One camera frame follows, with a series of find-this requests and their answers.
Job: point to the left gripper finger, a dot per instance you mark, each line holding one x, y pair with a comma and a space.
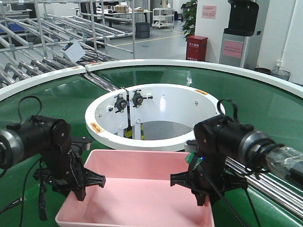
80, 193
91, 178

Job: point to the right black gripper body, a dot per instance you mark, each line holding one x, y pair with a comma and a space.
209, 173

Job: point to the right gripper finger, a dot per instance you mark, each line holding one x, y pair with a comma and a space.
182, 179
200, 197

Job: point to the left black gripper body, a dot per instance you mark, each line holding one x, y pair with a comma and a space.
64, 171

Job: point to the pink plastic bin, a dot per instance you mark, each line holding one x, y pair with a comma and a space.
137, 193

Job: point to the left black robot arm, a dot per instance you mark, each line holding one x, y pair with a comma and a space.
21, 141

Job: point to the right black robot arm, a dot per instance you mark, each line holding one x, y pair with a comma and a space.
227, 151

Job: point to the steel conveyor rollers right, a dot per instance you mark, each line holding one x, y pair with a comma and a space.
281, 192

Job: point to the green circular conveyor belt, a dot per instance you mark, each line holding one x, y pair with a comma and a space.
269, 108

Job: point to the white control box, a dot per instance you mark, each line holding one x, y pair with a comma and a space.
73, 51

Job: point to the white outer conveyor rim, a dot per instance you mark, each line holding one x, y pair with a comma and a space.
20, 86

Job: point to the grey stand with pink sign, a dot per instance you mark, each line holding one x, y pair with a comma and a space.
234, 50

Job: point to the red fire cabinet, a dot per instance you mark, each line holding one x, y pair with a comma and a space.
196, 48

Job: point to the steel roller rack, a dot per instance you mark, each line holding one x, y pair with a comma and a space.
28, 42

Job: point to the black crate on floor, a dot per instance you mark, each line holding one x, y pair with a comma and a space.
142, 30

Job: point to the green potted plant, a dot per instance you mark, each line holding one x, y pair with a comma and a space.
189, 17

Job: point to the white rolling cart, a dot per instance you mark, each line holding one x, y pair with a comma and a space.
163, 17

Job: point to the black box on stand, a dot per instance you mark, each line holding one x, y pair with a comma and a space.
243, 18

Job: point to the wire waste basket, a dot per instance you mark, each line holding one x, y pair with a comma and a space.
281, 74

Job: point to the pink wall notice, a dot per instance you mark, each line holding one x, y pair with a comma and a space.
209, 12

